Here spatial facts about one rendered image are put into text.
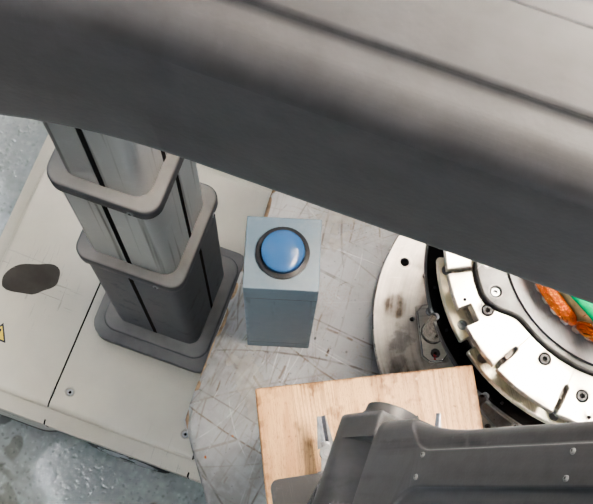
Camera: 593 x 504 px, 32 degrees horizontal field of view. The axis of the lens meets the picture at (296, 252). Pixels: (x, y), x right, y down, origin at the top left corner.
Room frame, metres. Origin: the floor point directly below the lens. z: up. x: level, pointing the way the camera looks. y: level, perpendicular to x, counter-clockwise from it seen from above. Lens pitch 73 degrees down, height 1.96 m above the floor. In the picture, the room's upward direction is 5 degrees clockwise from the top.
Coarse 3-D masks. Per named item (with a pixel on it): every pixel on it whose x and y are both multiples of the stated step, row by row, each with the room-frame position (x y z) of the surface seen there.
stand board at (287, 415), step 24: (312, 384) 0.16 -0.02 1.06; (336, 384) 0.16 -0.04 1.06; (360, 384) 0.16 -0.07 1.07; (384, 384) 0.16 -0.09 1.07; (408, 384) 0.16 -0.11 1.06; (432, 384) 0.17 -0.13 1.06; (456, 384) 0.17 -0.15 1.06; (264, 408) 0.13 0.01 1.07; (288, 408) 0.13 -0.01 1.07; (312, 408) 0.14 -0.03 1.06; (336, 408) 0.14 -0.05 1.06; (360, 408) 0.14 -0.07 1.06; (408, 408) 0.14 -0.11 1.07; (432, 408) 0.15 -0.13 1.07; (456, 408) 0.15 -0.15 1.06; (264, 432) 0.11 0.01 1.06; (288, 432) 0.11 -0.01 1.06; (312, 432) 0.12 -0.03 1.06; (264, 456) 0.09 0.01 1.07; (288, 456) 0.09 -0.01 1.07; (312, 456) 0.10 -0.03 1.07; (264, 480) 0.07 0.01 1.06
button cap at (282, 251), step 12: (264, 240) 0.29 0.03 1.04; (276, 240) 0.29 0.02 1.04; (288, 240) 0.29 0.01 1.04; (300, 240) 0.29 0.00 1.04; (264, 252) 0.28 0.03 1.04; (276, 252) 0.28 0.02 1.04; (288, 252) 0.28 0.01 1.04; (300, 252) 0.28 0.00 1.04; (276, 264) 0.27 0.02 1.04; (288, 264) 0.27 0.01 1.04; (300, 264) 0.27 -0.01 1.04
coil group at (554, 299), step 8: (544, 288) 0.24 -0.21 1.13; (544, 296) 0.24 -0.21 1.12; (552, 296) 0.23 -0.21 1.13; (560, 296) 0.23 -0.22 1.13; (552, 304) 0.23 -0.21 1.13; (560, 304) 0.23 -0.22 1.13; (568, 304) 0.23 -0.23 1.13; (560, 312) 0.22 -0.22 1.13; (568, 312) 0.22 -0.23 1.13; (568, 320) 0.22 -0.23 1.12; (576, 320) 0.22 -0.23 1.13
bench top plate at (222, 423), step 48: (336, 240) 0.38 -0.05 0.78; (384, 240) 0.38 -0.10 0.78; (240, 288) 0.31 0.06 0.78; (336, 288) 0.32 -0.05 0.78; (240, 336) 0.25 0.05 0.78; (336, 336) 0.26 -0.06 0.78; (240, 384) 0.20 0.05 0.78; (288, 384) 0.20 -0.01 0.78; (192, 432) 0.14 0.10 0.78; (240, 432) 0.15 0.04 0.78; (240, 480) 0.09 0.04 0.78
